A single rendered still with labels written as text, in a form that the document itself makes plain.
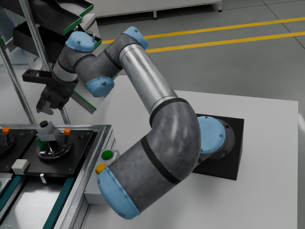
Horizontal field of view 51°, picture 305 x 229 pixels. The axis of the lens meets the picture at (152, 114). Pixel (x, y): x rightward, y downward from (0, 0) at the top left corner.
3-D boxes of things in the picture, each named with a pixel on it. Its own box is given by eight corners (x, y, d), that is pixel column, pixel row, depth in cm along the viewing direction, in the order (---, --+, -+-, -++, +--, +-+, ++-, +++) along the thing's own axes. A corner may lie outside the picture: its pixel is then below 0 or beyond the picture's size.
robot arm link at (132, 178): (205, 159, 109) (178, 186, 56) (172, 185, 111) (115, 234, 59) (184, 132, 111) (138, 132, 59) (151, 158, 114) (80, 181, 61)
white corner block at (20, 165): (31, 166, 120) (27, 158, 118) (25, 175, 117) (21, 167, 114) (20, 166, 121) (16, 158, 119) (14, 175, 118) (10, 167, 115)
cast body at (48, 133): (60, 132, 121) (53, 118, 116) (56, 140, 117) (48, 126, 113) (41, 134, 123) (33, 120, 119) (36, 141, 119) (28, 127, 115)
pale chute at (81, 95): (105, 97, 146) (110, 92, 143) (91, 114, 136) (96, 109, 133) (56, 56, 141) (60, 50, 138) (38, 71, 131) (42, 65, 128)
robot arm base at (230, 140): (236, 120, 117) (233, 116, 108) (233, 161, 115) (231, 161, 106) (195, 118, 122) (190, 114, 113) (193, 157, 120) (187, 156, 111)
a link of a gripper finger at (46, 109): (46, 124, 111) (56, 108, 106) (31, 116, 110) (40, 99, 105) (50, 118, 114) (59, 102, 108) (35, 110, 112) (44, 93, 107)
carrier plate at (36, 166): (95, 133, 131) (94, 129, 130) (74, 177, 113) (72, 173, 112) (42, 132, 136) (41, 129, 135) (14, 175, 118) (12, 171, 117)
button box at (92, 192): (121, 160, 124) (118, 149, 120) (106, 205, 108) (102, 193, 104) (104, 160, 125) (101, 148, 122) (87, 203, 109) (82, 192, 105)
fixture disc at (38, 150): (78, 137, 127) (77, 134, 126) (65, 163, 117) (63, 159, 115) (46, 137, 130) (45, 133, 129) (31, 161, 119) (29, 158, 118)
